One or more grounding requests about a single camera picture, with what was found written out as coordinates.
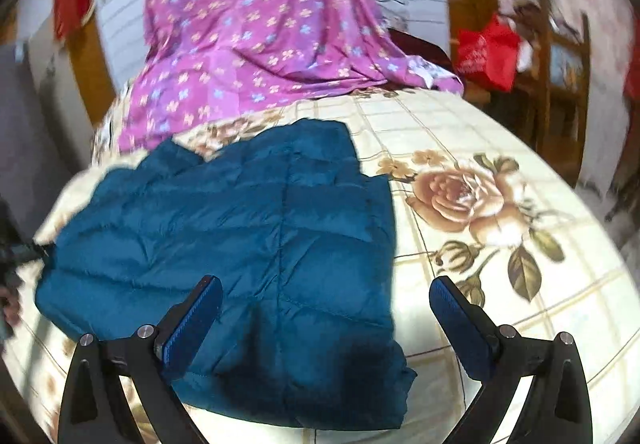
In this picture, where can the wooden chair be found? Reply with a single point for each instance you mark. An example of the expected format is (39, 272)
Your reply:
(565, 88)

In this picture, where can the red shopping bag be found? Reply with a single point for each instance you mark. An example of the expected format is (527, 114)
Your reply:
(487, 53)

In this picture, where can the cream rose-print bedsheet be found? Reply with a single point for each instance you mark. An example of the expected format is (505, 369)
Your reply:
(500, 324)

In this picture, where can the purple floral sheet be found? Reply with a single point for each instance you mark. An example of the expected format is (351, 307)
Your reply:
(260, 18)

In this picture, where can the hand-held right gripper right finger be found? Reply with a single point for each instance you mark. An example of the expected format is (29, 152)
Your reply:
(457, 324)

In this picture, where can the orange wooden panel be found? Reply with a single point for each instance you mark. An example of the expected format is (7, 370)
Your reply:
(92, 73)

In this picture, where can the dark maroon cushion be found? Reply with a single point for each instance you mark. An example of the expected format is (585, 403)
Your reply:
(420, 48)

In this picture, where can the teal puffer jacket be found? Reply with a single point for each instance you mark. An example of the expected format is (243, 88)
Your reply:
(225, 234)

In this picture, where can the red hanging cloth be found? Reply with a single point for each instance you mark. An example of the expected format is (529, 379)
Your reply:
(632, 91)

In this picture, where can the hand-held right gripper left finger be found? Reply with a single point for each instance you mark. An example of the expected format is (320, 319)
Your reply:
(192, 324)

